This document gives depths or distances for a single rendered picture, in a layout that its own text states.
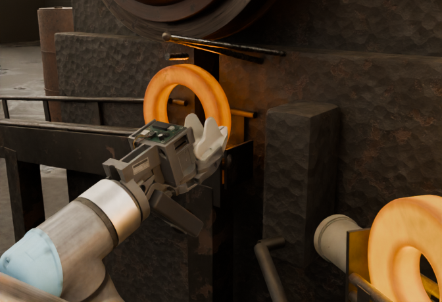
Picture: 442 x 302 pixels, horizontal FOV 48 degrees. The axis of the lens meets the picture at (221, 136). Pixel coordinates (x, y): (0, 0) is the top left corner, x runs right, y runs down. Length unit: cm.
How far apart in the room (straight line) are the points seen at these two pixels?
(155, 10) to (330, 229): 44
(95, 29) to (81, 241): 74
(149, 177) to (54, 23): 310
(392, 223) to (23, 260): 37
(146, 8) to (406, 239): 55
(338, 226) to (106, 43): 69
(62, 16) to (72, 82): 244
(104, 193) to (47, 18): 318
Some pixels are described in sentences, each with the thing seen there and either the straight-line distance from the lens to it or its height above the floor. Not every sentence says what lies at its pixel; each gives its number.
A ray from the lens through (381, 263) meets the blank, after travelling 54.
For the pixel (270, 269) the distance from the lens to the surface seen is 71.
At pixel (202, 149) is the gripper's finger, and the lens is 69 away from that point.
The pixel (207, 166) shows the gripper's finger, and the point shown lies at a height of 73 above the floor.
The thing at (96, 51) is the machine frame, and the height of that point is 84.
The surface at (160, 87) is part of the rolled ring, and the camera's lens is 89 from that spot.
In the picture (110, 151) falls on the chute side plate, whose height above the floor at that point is 66.
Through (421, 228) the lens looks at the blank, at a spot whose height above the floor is 76.
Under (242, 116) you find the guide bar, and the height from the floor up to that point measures 75.
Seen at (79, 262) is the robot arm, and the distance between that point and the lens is 57.
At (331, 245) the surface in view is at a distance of 60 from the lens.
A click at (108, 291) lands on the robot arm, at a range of 61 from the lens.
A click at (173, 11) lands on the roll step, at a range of 80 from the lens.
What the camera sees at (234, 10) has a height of 93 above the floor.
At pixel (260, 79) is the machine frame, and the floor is 82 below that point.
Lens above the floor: 95
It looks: 16 degrees down
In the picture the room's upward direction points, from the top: straight up
